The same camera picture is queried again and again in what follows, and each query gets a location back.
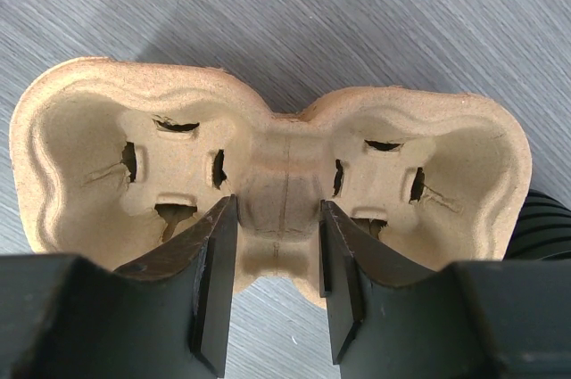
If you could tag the stack of black lids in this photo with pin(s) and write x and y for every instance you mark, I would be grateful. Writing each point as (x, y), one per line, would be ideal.
(542, 231)

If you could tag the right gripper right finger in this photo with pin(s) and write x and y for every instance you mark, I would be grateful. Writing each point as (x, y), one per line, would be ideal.
(390, 317)

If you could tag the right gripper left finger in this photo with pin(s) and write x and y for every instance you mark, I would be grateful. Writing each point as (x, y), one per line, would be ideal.
(163, 315)

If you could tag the pulp cup carrier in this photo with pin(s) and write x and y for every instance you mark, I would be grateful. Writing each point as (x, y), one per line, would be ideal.
(112, 159)

